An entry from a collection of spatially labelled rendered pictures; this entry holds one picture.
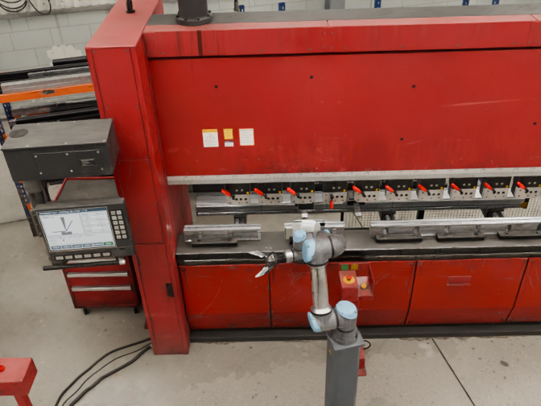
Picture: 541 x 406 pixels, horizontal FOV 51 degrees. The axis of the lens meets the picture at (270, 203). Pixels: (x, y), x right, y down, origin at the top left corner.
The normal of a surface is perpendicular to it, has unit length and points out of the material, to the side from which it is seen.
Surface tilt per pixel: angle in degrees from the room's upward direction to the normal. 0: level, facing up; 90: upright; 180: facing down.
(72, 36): 90
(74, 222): 90
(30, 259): 0
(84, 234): 90
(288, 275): 90
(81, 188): 0
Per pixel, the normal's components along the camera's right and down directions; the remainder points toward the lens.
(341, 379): 0.25, 0.57
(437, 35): 0.00, 0.59
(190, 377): -0.03, -0.80
